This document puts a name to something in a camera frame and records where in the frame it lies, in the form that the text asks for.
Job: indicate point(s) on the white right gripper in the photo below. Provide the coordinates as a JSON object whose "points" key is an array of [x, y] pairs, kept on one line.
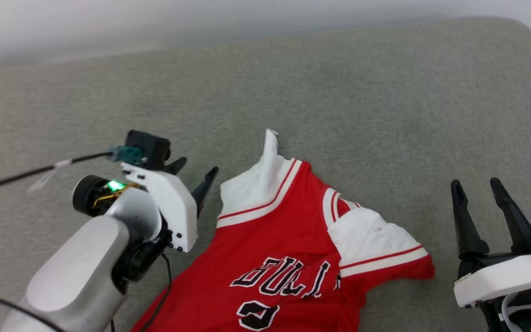
{"points": [[505, 276]]}

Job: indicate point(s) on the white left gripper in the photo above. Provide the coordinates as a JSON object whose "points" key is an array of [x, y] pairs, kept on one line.
{"points": [[173, 207]]}

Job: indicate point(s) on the red white basketball jersey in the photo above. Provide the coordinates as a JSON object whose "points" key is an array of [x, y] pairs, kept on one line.
{"points": [[270, 230]]}

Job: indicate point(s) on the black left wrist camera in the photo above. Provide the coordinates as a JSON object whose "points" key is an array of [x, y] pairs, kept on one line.
{"points": [[152, 145]]}

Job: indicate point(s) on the grey fabric sofa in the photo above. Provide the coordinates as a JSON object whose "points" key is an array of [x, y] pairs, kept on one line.
{"points": [[339, 92]]}

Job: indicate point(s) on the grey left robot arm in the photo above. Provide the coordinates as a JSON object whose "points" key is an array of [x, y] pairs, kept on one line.
{"points": [[76, 276]]}

